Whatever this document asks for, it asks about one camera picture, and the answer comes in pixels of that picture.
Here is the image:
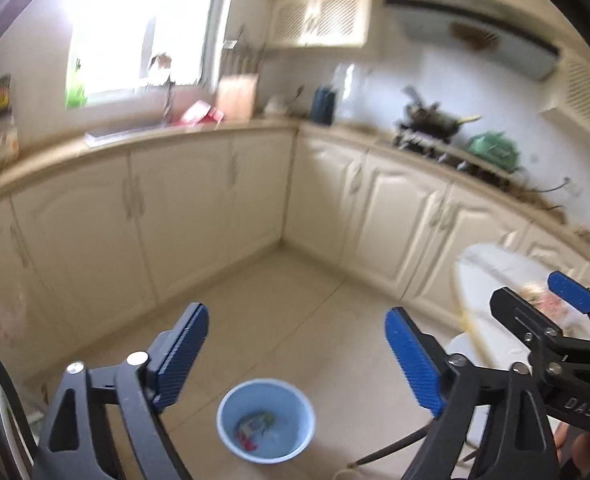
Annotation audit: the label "dark blue canister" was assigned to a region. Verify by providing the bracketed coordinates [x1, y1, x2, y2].
[310, 86, 336, 126]

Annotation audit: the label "faucet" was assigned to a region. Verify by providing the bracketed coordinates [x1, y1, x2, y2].
[148, 53, 176, 126]

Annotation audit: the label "white marble round table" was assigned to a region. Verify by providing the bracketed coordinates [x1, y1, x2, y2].
[446, 242, 590, 461]

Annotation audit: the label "cream base cabinets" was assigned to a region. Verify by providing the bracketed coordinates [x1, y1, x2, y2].
[0, 122, 590, 377]

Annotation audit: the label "black frying pan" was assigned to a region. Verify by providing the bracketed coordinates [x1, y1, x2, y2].
[398, 86, 481, 141]

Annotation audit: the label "range hood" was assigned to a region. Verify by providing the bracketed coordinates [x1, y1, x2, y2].
[384, 0, 560, 81]

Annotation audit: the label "cream upper cabinets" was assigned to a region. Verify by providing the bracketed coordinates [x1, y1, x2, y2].
[268, 0, 590, 141]

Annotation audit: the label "milk carton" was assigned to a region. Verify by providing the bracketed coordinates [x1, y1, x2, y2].
[234, 411, 276, 452]

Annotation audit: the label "green electric cooker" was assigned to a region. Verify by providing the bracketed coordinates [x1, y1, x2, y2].
[466, 131, 520, 174]

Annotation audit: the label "wooden knife block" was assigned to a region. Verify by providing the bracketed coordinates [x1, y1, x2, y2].
[216, 74, 259, 122]

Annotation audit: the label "light blue trash bin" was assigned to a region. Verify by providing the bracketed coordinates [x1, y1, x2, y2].
[216, 378, 316, 465]

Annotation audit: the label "black gas stove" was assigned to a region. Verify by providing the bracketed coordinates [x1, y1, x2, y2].
[391, 130, 513, 190]

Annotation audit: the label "black chair frame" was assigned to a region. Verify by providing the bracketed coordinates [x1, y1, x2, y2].
[346, 419, 480, 471]

